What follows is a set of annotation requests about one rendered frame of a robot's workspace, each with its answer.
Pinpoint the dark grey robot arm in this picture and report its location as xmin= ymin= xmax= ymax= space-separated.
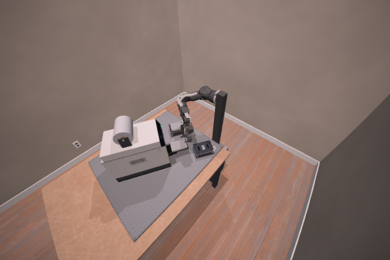
xmin=177 ymin=86 xmax=220 ymax=124

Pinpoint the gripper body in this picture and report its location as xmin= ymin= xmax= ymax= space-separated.
xmin=180 ymin=123 xmax=194 ymax=134

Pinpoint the white roll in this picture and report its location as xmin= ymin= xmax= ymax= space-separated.
xmin=113 ymin=116 xmax=133 ymax=145

